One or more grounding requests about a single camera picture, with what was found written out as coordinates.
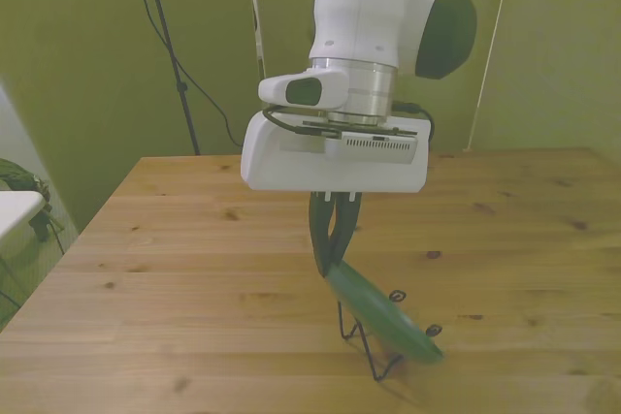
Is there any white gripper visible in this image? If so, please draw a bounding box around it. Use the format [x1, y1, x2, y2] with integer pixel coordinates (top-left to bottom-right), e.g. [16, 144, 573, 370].
[240, 110, 432, 280]

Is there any black wire plate rack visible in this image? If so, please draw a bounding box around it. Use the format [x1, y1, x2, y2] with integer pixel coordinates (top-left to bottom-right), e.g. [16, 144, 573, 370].
[336, 289, 444, 383]

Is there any white side table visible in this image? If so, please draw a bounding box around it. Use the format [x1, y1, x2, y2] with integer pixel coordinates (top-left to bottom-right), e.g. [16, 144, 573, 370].
[0, 189, 46, 260]

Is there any black camera stand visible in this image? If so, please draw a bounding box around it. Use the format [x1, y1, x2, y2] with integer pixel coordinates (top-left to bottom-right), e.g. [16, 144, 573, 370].
[137, 0, 203, 156]

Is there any white vertical pole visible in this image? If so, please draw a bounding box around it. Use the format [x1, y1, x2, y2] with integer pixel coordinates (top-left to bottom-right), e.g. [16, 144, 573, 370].
[462, 0, 516, 151]

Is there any green plate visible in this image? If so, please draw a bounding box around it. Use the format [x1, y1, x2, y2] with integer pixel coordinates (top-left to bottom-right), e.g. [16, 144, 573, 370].
[323, 261, 445, 366]

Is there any white slim pole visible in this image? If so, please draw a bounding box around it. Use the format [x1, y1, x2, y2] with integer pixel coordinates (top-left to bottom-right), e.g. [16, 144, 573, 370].
[245, 0, 268, 81]

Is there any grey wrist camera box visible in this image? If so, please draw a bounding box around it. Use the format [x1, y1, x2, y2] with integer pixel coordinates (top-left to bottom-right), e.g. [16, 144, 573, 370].
[321, 132, 421, 166]

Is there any black stand cable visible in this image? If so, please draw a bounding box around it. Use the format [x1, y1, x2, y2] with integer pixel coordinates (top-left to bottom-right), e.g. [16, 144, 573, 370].
[122, 0, 244, 148]

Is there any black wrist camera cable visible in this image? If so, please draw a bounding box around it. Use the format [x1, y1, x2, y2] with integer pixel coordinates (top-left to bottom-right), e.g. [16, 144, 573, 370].
[262, 100, 436, 144]

